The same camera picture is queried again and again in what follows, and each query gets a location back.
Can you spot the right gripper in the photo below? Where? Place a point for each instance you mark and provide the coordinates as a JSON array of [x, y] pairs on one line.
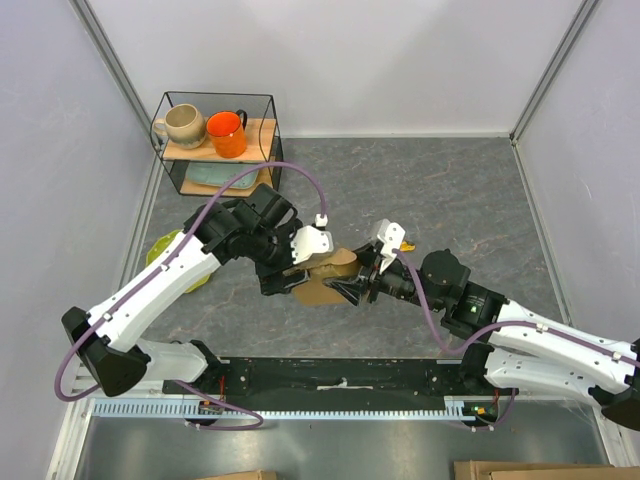
[[351, 287]]

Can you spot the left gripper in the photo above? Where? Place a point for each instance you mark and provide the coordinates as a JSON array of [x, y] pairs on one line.
[[273, 281]]

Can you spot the yellow utility knife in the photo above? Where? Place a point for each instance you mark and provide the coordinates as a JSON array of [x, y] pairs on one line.
[[407, 246]]

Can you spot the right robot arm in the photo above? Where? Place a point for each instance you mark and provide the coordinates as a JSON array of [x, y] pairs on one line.
[[505, 345]]

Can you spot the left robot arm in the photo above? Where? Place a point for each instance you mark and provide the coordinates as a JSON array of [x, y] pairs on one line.
[[263, 227]]

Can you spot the yellow-green dotted plate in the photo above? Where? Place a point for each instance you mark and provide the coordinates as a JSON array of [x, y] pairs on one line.
[[163, 245]]

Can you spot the light green tray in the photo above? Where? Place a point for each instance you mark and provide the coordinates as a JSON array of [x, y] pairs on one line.
[[217, 174]]

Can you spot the orange mug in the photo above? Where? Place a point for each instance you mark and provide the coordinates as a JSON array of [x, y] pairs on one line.
[[226, 130]]

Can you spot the beige ceramic mug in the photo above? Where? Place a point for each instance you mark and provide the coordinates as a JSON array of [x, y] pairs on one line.
[[184, 125]]

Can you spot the cardboard piece bottom centre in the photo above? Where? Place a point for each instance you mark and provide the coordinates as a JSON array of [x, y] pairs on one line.
[[245, 475]]

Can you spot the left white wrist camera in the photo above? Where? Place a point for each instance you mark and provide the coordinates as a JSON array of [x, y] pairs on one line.
[[311, 240]]

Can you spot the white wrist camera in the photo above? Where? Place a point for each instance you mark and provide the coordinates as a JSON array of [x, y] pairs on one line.
[[391, 235], [311, 240]]

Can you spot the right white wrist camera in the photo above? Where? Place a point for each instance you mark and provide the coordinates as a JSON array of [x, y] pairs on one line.
[[391, 235]]

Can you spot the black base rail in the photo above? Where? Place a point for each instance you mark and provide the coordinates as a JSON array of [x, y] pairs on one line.
[[341, 385]]

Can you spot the black wire wooden shelf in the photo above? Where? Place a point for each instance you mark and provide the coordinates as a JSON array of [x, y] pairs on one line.
[[264, 144]]

